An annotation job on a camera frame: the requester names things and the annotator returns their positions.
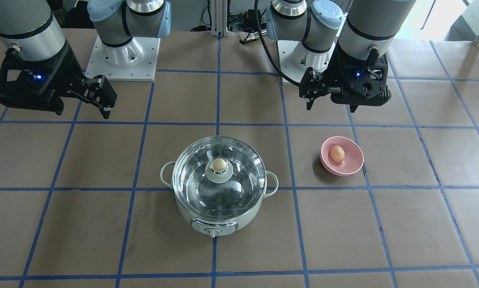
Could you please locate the aluminium frame post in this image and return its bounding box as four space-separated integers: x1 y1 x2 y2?
209 0 229 38

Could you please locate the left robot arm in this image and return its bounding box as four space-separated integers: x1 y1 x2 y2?
260 0 415 113

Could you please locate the black corrugated cable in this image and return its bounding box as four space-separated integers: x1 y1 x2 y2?
254 0 304 87

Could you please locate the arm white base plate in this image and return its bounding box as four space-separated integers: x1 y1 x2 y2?
85 38 160 82
277 40 336 82

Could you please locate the pink bowl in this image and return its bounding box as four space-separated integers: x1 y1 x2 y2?
320 136 364 176

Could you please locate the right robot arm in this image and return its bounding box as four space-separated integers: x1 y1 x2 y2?
0 0 172 120

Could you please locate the white electric cooking pot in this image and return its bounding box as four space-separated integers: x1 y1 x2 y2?
160 136 279 238

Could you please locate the glass pot lid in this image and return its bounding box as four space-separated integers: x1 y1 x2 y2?
172 136 267 220

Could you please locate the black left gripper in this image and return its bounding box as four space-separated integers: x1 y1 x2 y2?
299 44 392 112

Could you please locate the brown egg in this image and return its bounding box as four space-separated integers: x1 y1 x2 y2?
329 145 345 163

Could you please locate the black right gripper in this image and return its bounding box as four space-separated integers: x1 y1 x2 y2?
0 41 117 120

